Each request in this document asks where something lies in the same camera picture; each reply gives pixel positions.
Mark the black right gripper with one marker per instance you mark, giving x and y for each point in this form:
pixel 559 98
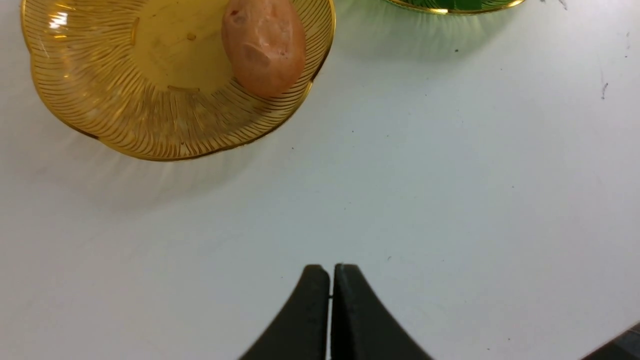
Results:
pixel 625 346

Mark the green ribbed glass plate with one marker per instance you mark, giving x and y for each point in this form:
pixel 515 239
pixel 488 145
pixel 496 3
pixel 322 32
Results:
pixel 456 7

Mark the reddish brown toy potato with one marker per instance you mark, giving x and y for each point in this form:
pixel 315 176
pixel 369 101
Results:
pixel 265 42

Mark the amber ribbed glass plate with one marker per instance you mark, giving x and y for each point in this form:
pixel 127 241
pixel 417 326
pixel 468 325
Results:
pixel 150 78

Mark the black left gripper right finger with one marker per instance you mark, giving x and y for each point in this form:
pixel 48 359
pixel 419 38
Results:
pixel 361 326

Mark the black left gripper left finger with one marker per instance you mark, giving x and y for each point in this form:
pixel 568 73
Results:
pixel 299 331

